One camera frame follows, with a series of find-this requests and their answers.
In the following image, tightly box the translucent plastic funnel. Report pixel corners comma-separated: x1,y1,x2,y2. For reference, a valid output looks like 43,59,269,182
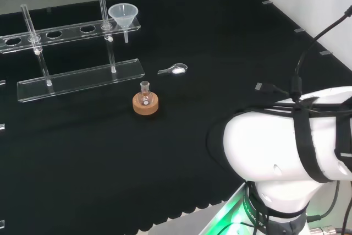
107,3,139,44

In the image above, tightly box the clear acrylic funnel stand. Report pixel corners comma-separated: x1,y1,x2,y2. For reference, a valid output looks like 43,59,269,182
0,0,146,103

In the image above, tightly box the small round-bottom glass flask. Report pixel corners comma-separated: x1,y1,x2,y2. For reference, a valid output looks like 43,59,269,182
138,80,153,106

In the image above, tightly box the black table cloth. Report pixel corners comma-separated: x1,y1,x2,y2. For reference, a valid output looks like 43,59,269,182
0,0,352,235

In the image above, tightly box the cork ring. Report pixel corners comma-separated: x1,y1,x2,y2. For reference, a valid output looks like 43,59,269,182
132,91,160,115

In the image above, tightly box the black cable with plug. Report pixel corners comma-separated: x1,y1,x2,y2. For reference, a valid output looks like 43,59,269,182
255,8,352,101

